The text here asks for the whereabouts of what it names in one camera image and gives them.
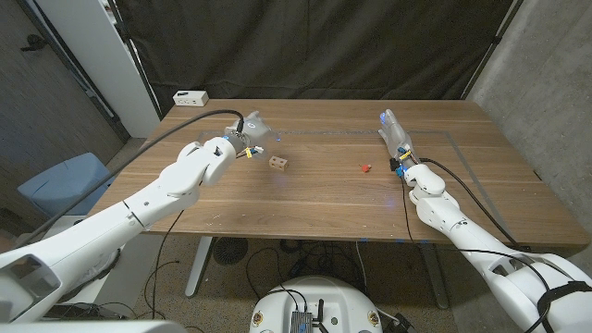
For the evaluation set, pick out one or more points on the white cabinet panel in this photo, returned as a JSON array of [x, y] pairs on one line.
[[106, 60]]

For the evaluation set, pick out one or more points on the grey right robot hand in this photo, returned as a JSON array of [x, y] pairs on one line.
[[398, 136]]

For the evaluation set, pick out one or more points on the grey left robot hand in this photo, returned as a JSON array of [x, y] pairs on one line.
[[256, 131]]

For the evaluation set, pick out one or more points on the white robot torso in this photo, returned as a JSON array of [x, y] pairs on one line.
[[342, 300]]

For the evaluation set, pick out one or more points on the white table leg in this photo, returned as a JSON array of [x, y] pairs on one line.
[[199, 268]]

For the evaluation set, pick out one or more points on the grey table leg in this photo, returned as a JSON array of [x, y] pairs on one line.
[[435, 277]]

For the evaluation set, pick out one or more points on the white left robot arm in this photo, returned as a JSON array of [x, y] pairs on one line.
[[176, 180]]

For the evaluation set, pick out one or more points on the blue plastic bin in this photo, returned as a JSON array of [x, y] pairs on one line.
[[65, 185]]

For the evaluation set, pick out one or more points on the round black floor fan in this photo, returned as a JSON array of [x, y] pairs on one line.
[[230, 251]]

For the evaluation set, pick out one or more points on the red-headed wooden screw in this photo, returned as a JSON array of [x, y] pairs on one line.
[[366, 168]]

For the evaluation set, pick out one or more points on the black backdrop curtain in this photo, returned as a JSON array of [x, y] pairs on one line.
[[300, 46]]

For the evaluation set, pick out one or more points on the white power strip box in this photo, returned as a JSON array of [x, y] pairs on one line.
[[190, 98]]

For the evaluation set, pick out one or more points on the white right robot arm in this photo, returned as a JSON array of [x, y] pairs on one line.
[[444, 213]]

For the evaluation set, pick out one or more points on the small wooden block with holes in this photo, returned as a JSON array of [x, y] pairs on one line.
[[278, 163]]

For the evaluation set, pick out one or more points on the grey device on torso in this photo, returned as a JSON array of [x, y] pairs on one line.
[[301, 323]]

